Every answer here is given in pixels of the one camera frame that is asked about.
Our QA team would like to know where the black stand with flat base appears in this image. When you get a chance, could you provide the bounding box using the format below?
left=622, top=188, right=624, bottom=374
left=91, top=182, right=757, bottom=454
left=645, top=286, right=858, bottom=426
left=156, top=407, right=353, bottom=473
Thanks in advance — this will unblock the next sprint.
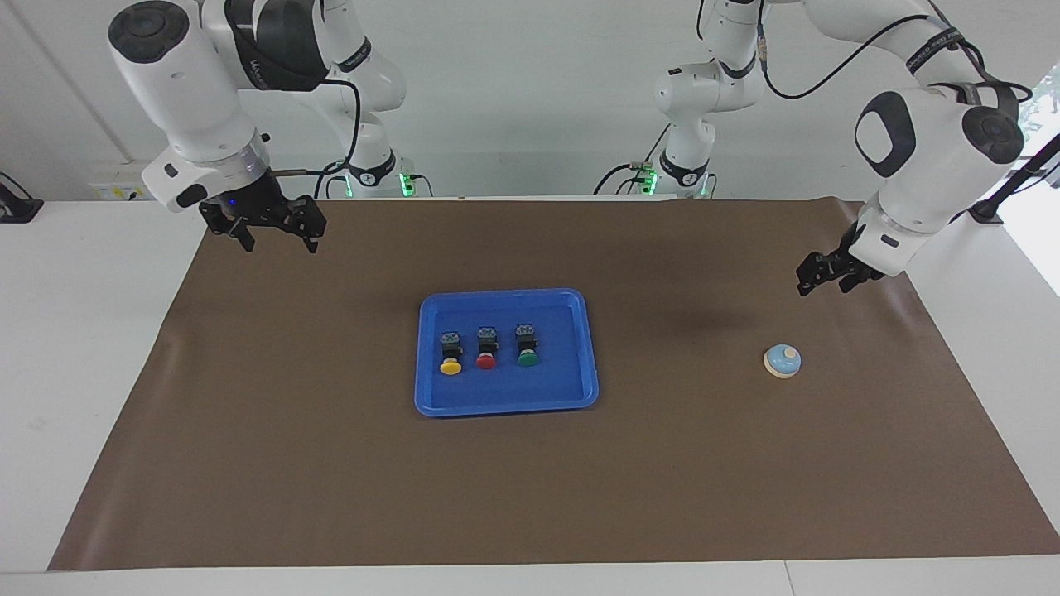
left=0, top=172, right=44, bottom=224

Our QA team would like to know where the blue plastic tray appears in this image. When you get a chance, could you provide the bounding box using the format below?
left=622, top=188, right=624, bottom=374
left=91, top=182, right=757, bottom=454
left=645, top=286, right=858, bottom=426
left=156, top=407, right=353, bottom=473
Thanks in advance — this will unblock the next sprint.
left=414, top=288, right=600, bottom=417

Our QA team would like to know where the brown table mat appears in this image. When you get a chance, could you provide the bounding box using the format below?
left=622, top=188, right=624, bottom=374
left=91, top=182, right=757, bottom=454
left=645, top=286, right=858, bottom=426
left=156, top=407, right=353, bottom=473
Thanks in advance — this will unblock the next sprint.
left=47, top=197, right=1060, bottom=572

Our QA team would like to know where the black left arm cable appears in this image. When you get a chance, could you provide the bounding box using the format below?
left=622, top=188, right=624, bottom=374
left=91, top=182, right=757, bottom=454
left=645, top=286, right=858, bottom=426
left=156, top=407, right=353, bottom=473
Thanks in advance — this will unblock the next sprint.
left=749, top=0, right=1032, bottom=104

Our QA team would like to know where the light blue call bell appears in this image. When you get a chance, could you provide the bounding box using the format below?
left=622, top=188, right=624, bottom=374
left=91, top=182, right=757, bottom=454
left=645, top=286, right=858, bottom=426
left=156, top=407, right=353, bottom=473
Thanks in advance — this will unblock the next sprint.
left=763, top=344, right=802, bottom=379

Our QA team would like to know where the black base cable bundle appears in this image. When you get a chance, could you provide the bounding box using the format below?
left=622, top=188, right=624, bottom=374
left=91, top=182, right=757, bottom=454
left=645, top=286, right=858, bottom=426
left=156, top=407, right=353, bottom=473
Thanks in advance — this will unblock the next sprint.
left=592, top=124, right=672, bottom=197

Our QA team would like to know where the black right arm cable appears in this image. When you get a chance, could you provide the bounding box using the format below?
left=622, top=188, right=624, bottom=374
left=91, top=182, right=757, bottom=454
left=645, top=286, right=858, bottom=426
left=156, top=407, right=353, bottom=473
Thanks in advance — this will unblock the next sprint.
left=273, top=74, right=365, bottom=199

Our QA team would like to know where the white wall outlet box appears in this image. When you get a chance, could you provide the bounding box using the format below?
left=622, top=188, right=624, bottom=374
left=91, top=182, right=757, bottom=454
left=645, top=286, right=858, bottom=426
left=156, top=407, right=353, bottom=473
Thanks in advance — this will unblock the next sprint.
left=89, top=161, right=171, bottom=201

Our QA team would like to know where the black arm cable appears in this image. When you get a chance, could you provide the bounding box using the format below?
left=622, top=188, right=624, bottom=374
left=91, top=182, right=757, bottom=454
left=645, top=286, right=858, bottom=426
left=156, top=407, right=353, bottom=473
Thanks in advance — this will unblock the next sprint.
left=273, top=74, right=365, bottom=199
left=749, top=0, right=1032, bottom=104

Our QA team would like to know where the black stand with slanted pole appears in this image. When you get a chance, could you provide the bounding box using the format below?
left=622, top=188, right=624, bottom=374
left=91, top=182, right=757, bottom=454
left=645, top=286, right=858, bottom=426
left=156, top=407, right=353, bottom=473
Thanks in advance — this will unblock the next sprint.
left=963, top=132, right=1060, bottom=226

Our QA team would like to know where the bright window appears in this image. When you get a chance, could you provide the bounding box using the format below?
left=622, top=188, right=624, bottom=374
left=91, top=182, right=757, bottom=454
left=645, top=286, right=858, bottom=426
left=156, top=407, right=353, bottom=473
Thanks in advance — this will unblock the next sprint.
left=936, top=62, right=1060, bottom=295

